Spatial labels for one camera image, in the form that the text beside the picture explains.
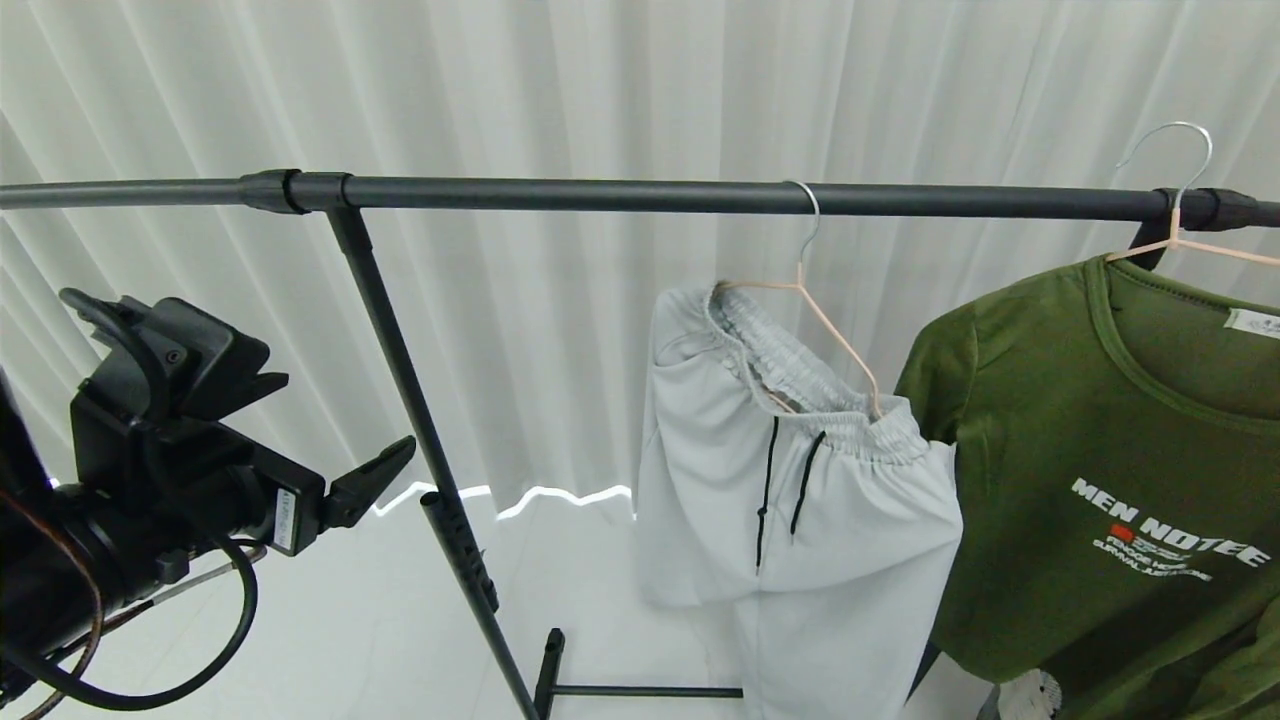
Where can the pink clothes hanger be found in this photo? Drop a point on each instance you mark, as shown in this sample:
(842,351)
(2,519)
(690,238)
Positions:
(1175,225)
(830,330)

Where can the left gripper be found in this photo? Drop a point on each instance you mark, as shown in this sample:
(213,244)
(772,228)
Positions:
(290,500)

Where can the green garment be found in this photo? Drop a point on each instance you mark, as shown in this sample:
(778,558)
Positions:
(1080,420)

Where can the white laundry basket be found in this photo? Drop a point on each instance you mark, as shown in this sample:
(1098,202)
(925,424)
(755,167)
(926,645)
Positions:
(1030,695)

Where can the pale grey shorts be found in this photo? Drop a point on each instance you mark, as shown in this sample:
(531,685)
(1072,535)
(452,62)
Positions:
(800,540)

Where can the white curtain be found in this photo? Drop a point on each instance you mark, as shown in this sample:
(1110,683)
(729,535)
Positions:
(600,80)

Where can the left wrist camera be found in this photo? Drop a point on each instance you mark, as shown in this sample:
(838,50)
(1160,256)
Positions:
(190,350)

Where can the black clothes rack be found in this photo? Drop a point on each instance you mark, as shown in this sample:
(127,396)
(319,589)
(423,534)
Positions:
(600,195)

